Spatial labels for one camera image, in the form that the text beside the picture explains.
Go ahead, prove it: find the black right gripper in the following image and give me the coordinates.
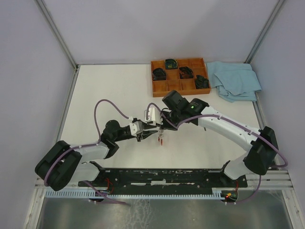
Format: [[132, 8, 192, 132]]
[[155, 109, 183, 131]]

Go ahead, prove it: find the aluminium frame post right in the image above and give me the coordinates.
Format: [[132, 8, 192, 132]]
[[244, 0, 287, 64]]

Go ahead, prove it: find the dark rolled cloth grey pattern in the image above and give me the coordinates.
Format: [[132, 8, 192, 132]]
[[152, 68, 166, 81]]

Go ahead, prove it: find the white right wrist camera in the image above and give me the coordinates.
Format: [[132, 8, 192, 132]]
[[144, 106, 163, 126]]

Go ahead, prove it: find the wooden compartment tray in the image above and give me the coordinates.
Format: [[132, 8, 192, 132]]
[[151, 57, 211, 97]]

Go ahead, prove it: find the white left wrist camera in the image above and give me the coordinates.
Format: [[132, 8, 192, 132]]
[[129, 120, 143, 136]]

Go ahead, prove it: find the metal key organizer red handle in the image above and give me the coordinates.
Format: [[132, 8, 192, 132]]
[[158, 128, 164, 146]]

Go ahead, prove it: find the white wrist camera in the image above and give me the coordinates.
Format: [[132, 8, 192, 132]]
[[144, 106, 163, 126], [129, 120, 143, 136]]

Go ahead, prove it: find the aluminium frame post left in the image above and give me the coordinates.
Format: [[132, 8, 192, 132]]
[[34, 0, 78, 69]]

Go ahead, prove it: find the dark rolled cloth yellow pattern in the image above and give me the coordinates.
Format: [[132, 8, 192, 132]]
[[164, 58, 178, 70]]

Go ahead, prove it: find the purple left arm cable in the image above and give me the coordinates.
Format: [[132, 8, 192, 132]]
[[44, 99, 134, 187]]

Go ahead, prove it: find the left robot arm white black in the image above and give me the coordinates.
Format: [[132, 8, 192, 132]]
[[34, 118, 158, 191]]

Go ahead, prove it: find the light blue cloth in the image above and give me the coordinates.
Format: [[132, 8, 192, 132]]
[[206, 61, 262, 103]]

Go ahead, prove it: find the dark rolled cloth orange pattern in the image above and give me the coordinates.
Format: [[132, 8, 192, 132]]
[[179, 66, 193, 79]]

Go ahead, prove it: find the dark rolled cloth green pattern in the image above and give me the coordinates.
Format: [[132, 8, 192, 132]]
[[194, 75, 210, 89]]

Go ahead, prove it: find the light blue cable duct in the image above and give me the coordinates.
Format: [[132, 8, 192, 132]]
[[44, 187, 227, 199]]

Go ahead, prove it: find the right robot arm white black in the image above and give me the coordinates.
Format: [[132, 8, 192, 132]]
[[146, 90, 278, 187]]

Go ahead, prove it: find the aluminium frame post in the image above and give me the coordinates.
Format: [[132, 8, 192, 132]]
[[34, 0, 78, 69], [244, 0, 287, 64]]

